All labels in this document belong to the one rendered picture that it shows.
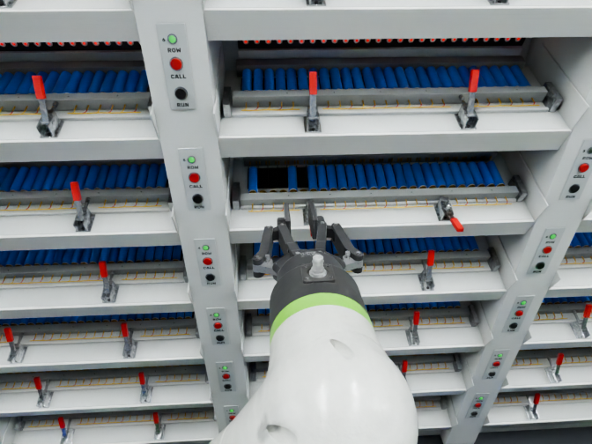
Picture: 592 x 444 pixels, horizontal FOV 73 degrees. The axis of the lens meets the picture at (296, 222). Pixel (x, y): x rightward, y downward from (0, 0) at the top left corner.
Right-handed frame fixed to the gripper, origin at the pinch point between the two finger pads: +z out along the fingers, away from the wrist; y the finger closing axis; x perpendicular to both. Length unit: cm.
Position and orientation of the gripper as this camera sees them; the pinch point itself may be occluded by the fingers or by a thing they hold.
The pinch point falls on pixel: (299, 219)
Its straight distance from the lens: 59.8
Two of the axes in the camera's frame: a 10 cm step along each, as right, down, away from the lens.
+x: 0.1, 9.1, 4.0
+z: -0.6, -4.0, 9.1
